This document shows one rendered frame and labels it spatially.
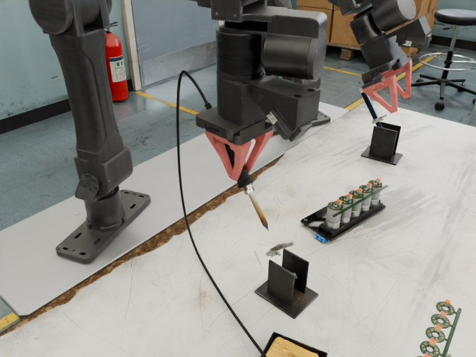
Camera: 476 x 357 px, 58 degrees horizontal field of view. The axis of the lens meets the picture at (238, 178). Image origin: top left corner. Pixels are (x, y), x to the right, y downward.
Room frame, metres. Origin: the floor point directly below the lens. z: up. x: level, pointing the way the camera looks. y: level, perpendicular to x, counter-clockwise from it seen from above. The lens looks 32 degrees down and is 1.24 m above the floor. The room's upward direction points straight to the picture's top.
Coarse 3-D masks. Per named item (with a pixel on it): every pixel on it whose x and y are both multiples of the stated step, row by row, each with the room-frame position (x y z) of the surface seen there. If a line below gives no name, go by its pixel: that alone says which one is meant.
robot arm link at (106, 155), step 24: (72, 0) 0.59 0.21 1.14; (96, 0) 0.63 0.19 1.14; (72, 24) 0.59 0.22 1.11; (96, 24) 0.63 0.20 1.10; (72, 48) 0.59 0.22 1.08; (96, 48) 0.61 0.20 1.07; (72, 72) 0.60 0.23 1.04; (96, 72) 0.61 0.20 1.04; (72, 96) 0.61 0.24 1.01; (96, 96) 0.60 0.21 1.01; (96, 120) 0.59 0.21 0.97; (96, 144) 0.59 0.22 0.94; (120, 144) 0.63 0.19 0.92; (96, 168) 0.59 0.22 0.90; (120, 168) 0.61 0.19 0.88
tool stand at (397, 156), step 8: (376, 120) 0.90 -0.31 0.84; (376, 128) 0.89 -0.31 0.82; (384, 128) 0.88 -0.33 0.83; (392, 128) 0.90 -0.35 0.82; (400, 128) 0.89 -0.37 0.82; (376, 136) 0.89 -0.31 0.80; (384, 136) 0.88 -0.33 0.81; (392, 136) 0.87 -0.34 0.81; (376, 144) 0.89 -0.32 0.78; (384, 144) 0.88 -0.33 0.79; (392, 144) 0.87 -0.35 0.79; (368, 152) 0.90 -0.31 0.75; (376, 152) 0.88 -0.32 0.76; (384, 152) 0.87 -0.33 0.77; (392, 152) 0.87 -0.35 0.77; (376, 160) 0.87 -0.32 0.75; (384, 160) 0.86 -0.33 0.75; (392, 160) 0.86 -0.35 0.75
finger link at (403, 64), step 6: (396, 60) 0.90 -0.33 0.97; (402, 60) 0.91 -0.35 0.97; (408, 60) 0.93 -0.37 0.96; (396, 66) 0.90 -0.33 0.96; (402, 66) 0.89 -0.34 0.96; (408, 66) 0.93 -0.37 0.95; (384, 72) 0.96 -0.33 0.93; (390, 72) 0.95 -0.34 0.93; (396, 72) 0.94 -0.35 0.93; (408, 72) 0.93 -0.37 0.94; (408, 78) 0.93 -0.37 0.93; (408, 84) 0.92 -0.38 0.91; (402, 90) 0.93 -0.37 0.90; (408, 90) 0.92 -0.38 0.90; (402, 96) 0.93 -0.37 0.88; (408, 96) 0.92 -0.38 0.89
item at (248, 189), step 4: (244, 188) 0.51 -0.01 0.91; (248, 188) 0.51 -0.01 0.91; (252, 188) 0.51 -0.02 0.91; (244, 192) 0.51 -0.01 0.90; (248, 192) 0.51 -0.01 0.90; (252, 192) 0.51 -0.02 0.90; (252, 196) 0.51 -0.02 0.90; (252, 200) 0.50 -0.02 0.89; (256, 200) 0.50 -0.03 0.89; (256, 204) 0.50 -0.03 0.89; (256, 208) 0.50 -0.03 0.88; (260, 208) 0.50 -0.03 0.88; (256, 212) 0.50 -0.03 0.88; (260, 212) 0.49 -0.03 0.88; (260, 216) 0.49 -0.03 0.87; (264, 216) 0.49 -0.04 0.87; (260, 220) 0.49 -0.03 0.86; (264, 220) 0.49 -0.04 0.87; (264, 224) 0.49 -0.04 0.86
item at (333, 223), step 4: (328, 208) 0.60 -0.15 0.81; (328, 212) 0.60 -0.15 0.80; (332, 212) 0.59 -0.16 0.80; (328, 216) 0.60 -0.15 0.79; (336, 216) 0.59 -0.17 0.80; (340, 216) 0.60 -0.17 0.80; (328, 220) 0.60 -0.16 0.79; (332, 220) 0.59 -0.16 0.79; (336, 220) 0.59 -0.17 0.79; (340, 220) 0.60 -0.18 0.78; (328, 224) 0.60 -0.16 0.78; (332, 224) 0.59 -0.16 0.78; (336, 224) 0.59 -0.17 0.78; (332, 228) 0.59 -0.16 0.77; (336, 228) 0.59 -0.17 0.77
